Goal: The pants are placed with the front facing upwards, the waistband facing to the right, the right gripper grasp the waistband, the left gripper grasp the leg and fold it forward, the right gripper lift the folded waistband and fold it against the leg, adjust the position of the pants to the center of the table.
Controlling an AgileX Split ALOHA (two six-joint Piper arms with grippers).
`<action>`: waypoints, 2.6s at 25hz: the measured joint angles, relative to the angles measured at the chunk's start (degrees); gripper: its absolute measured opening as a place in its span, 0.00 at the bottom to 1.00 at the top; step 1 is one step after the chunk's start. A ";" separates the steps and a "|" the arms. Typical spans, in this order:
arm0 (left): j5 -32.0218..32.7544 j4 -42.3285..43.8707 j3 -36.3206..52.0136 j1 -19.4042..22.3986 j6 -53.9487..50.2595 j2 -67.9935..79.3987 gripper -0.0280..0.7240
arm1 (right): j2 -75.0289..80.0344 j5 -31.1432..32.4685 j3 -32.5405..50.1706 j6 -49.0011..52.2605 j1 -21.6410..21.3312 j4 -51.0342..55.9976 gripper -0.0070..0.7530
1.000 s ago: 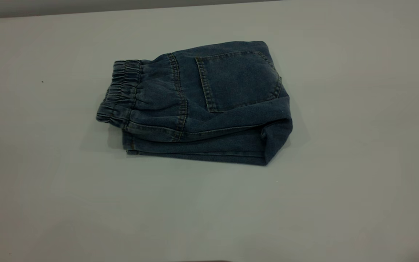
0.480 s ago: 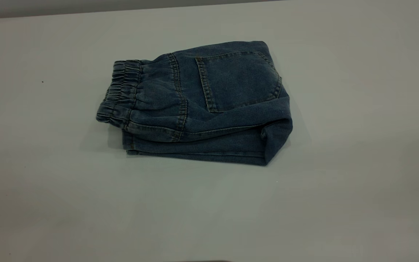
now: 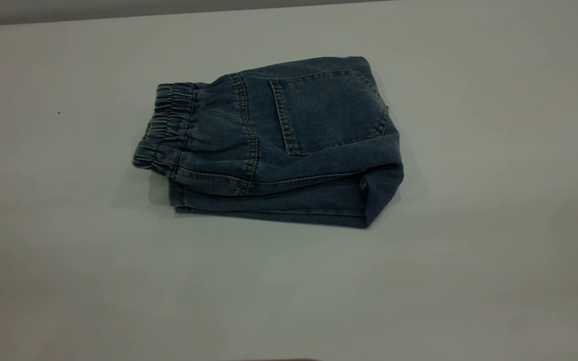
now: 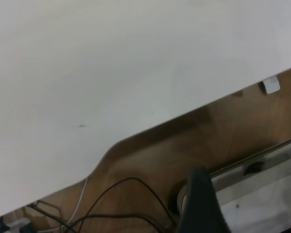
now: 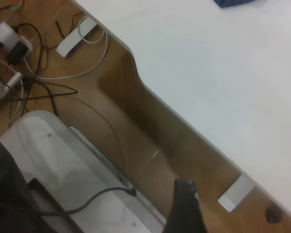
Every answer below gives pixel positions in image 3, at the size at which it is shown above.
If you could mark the blue denim jeans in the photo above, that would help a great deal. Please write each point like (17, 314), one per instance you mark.
(289, 145)

